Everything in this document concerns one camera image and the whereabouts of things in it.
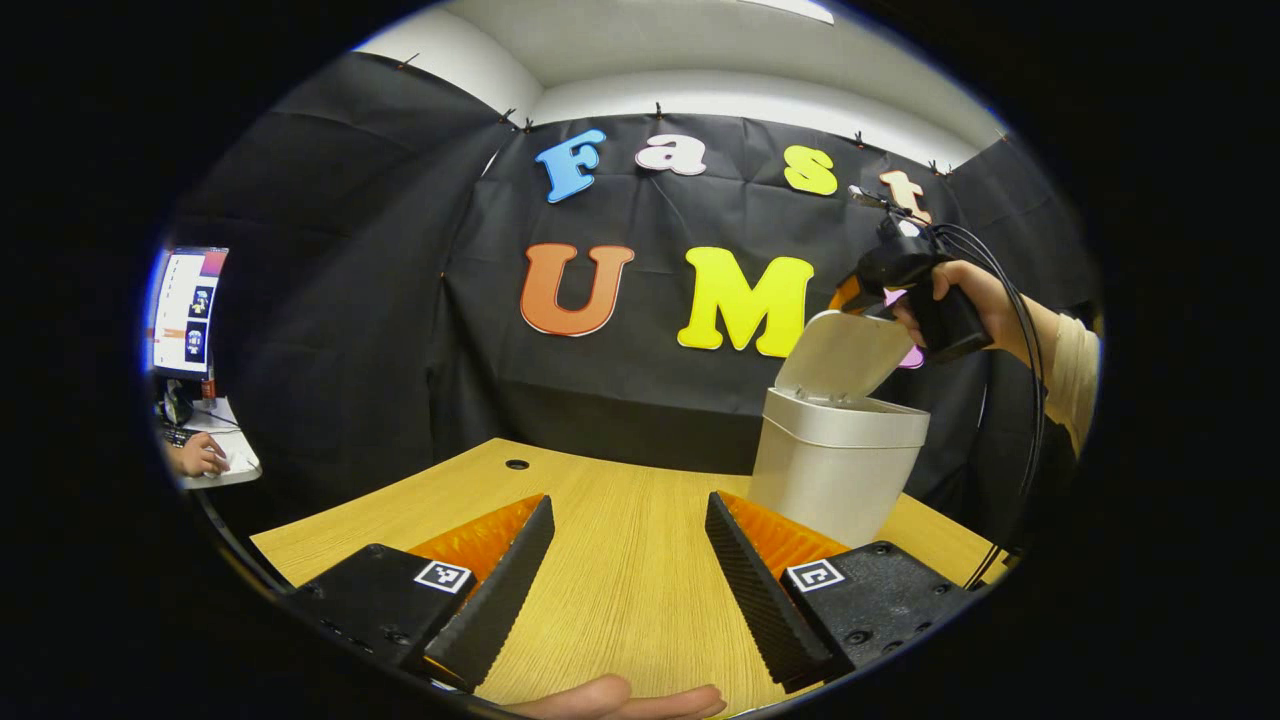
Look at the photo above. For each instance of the white desktop garbage bin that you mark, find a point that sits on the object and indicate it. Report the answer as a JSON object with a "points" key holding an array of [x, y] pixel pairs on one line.
{"points": [[830, 470]]}

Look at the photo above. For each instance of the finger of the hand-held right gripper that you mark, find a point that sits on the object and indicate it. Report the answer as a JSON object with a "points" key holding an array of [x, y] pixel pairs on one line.
{"points": [[846, 295]]}

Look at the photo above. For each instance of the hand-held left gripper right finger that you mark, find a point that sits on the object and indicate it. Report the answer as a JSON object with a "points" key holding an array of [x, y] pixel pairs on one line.
{"points": [[760, 610]]}

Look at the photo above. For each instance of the white side table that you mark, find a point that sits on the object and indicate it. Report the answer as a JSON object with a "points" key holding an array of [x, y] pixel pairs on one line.
{"points": [[238, 462]]}

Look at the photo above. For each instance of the wooden desktop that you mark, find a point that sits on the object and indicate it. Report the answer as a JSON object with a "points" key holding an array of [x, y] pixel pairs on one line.
{"points": [[620, 560]]}

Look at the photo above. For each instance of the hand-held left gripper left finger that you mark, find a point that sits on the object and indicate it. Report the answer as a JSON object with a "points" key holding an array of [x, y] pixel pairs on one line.
{"points": [[500, 600]]}

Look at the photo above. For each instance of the computer monitor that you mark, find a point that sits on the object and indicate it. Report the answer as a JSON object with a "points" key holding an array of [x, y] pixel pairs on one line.
{"points": [[188, 315]]}

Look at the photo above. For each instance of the black backdrop cloth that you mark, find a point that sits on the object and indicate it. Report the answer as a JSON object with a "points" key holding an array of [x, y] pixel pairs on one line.
{"points": [[380, 300]]}

